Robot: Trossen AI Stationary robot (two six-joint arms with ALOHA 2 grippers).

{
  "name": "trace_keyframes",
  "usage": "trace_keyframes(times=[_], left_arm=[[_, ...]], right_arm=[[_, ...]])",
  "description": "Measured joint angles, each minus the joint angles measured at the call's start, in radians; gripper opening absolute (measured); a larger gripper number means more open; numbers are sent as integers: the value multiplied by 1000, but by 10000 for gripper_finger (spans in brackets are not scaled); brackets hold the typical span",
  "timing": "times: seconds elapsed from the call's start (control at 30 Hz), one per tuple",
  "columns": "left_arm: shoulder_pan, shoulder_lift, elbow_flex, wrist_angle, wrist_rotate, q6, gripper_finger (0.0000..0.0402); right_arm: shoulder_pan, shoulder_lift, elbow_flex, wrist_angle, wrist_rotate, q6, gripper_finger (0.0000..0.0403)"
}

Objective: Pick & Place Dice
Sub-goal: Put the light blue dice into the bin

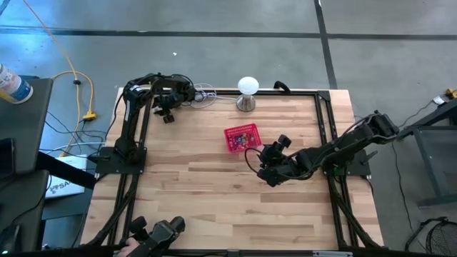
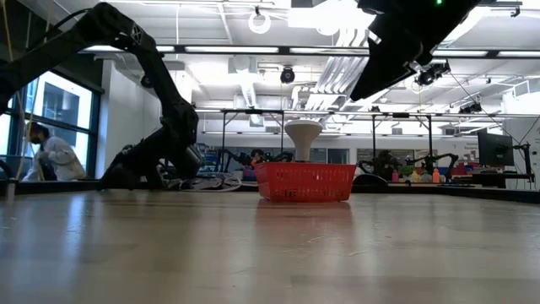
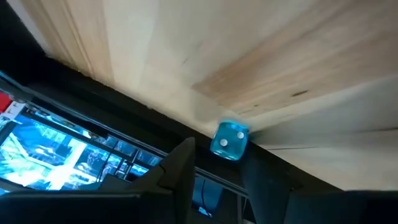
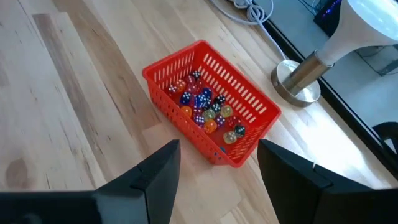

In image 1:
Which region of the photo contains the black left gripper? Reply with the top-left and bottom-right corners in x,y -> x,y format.
153,81 -> 197,124

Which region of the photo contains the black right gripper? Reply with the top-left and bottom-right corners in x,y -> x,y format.
256,134 -> 299,188

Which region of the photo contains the red plastic basket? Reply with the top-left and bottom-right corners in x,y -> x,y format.
224,123 -> 263,154

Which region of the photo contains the white dome lamp metal base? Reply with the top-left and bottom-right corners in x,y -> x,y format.
236,76 -> 261,113

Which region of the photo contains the black bar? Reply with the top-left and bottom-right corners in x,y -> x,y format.
35,151 -> 97,190

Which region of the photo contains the white printed cardboard box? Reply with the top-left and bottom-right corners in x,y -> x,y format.
45,155 -> 89,200

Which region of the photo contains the dark grey desk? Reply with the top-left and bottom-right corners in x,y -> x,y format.
0,75 -> 54,176
0,169 -> 50,253

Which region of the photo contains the dark metal desk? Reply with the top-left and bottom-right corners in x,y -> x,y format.
393,98 -> 457,208

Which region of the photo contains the person's hand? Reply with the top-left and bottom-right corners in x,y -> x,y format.
116,237 -> 141,257

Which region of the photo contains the yellow wipes canister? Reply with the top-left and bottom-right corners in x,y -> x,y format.
0,63 -> 34,105

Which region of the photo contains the dark tablet screen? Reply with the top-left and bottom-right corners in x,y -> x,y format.
0,137 -> 16,179

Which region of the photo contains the black mesh wastebasket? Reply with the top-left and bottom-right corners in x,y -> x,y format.
424,219 -> 457,256

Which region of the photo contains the white lamp cable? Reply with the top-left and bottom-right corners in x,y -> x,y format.
185,83 -> 238,110

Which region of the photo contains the black strap handle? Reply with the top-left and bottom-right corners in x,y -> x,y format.
273,80 -> 292,93

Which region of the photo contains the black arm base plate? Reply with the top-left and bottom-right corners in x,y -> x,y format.
95,145 -> 148,176
321,148 -> 372,176

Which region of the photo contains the yellow extension cable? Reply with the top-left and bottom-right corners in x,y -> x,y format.
21,0 -> 98,158

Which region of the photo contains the silver metal bracket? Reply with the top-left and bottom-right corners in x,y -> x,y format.
312,251 -> 354,257

